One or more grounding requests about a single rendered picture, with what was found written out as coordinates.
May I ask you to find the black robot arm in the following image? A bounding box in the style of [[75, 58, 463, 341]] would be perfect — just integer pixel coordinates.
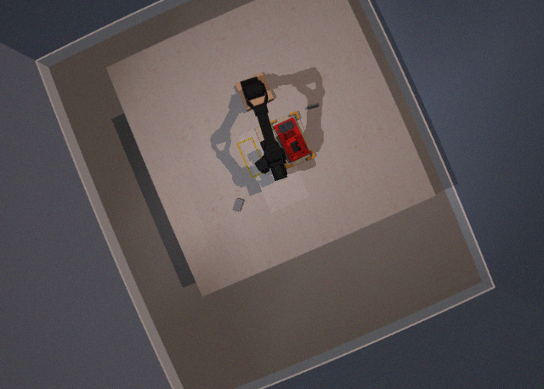
[[240, 76, 287, 181]]

